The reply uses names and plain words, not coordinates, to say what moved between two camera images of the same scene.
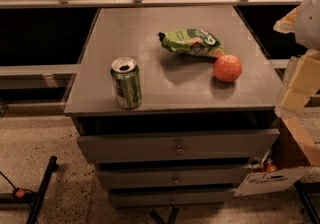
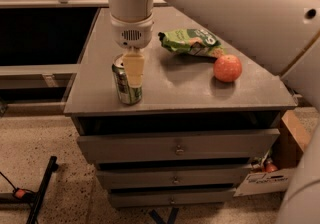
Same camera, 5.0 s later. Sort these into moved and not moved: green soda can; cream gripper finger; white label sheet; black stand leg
Moved: cream gripper finger
Not moved: green soda can; black stand leg; white label sheet
